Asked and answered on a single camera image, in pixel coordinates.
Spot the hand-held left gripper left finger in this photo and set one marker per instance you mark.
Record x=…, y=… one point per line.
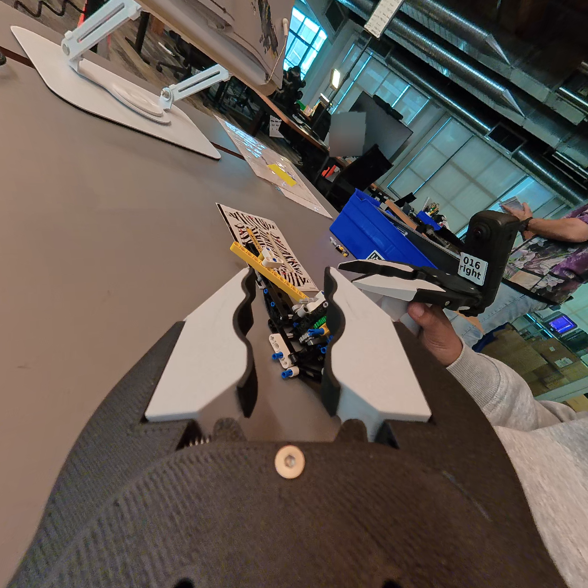
x=202, y=363

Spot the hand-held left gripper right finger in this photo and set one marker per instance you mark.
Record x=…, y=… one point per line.
x=381, y=367

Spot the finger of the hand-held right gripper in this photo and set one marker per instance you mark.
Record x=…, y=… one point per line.
x=399, y=287
x=381, y=267

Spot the lego vehicle chassis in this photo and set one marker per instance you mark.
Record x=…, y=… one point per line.
x=298, y=330

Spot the yellow lego beam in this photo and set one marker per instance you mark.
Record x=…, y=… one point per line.
x=271, y=275

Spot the person's right forearm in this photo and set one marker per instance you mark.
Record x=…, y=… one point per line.
x=528, y=413

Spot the small loose lego pieces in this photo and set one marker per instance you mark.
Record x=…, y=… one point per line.
x=339, y=248

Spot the person's right hand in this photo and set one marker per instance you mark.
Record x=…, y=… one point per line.
x=436, y=335

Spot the blue plastic bin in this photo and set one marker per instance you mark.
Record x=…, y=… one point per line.
x=363, y=225

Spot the blue pen holder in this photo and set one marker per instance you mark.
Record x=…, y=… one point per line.
x=434, y=218

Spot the black office chair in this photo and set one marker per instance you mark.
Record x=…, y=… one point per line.
x=363, y=174

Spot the small blue screen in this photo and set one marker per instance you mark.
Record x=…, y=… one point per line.
x=561, y=324

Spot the stack of cardboard boxes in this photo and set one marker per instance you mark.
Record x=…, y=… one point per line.
x=551, y=363

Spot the black background monitor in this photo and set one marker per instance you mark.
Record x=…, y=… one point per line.
x=390, y=133

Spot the yellow paper note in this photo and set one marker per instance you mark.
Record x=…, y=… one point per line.
x=282, y=174

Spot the zebra striped sticker sheet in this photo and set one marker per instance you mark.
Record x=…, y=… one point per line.
x=239, y=220

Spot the clear plastic document sleeve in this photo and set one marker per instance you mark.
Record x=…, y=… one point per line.
x=257, y=156

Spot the white hanging tag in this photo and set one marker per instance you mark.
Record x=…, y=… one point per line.
x=383, y=16

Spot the white tilted monitor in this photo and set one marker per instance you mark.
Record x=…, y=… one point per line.
x=229, y=36

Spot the white monitor stand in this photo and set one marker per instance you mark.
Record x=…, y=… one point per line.
x=92, y=92

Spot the silver ventilation duct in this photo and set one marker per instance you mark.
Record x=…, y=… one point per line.
x=459, y=78
x=450, y=27

